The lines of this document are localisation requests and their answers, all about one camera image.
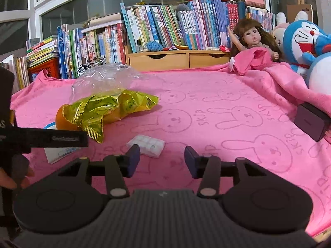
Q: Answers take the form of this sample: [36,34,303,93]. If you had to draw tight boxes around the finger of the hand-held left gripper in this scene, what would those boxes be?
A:
[0,127,89,153]

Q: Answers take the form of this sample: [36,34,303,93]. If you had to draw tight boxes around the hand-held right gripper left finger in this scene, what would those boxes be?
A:
[57,144,141,199]

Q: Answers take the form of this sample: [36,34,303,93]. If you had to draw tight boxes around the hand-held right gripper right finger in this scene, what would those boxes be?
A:
[184,146,275,198]

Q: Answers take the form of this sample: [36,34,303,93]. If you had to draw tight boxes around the white tissue packet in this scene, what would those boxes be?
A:
[126,135,165,159]

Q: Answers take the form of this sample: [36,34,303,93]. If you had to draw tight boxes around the dark grey box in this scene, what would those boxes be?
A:
[294,102,331,142]

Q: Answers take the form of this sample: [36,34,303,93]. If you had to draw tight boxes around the person's left hand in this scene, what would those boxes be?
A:
[0,166,35,190]

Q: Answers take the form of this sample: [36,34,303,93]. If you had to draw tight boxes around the white blue paper card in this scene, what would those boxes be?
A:
[43,123,83,164]

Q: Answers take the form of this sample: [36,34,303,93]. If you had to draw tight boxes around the orange peel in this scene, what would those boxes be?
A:
[55,104,123,131]

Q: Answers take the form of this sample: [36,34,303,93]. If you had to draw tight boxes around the row of leaning books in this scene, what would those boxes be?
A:
[0,54,30,91]

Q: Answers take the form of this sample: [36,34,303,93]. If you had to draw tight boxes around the red plastic crate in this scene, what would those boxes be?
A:
[27,57,61,82]

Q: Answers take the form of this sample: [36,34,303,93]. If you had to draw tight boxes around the stack of flat books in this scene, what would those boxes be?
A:
[26,36,59,68]

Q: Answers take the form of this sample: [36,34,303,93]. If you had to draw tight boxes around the gold foil wrapper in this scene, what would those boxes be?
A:
[62,89,159,144]

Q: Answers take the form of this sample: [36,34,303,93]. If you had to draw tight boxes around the black model bicycle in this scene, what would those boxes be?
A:
[77,56,106,78]

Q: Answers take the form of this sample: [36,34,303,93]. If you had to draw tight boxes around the pink bunny print towel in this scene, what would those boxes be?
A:
[10,48,331,238]

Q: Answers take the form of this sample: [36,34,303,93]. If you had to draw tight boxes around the clear plastic bag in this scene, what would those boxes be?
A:
[71,63,156,104]

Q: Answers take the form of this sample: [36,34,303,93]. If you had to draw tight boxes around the row of upright books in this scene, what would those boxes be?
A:
[120,0,246,53]
[57,23,127,79]

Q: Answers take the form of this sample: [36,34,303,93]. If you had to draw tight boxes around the wooden drawer organizer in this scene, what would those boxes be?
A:
[125,45,233,71]

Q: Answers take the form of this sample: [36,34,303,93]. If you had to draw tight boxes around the blue yarn ball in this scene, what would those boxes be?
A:
[146,41,164,52]

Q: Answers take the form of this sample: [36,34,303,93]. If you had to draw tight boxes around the flat books on row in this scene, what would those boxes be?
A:
[81,12,125,33]

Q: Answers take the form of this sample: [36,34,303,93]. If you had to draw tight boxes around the white framed window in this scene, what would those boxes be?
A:
[0,0,187,55]

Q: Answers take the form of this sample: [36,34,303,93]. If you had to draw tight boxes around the brown haired doll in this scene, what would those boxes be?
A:
[227,19,282,64]

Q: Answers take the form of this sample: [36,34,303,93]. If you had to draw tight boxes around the pink bunny plush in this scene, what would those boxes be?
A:
[271,12,291,57]

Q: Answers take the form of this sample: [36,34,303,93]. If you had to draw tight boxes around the blue white plush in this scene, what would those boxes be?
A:
[308,35,331,96]

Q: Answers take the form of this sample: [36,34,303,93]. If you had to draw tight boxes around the short row of books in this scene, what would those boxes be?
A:
[245,6,277,33]

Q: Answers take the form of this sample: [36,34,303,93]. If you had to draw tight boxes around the blue cat plush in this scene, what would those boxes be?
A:
[283,20,331,73]

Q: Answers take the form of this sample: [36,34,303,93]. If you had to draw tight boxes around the brown cardboard box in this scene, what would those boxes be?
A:
[287,0,313,22]

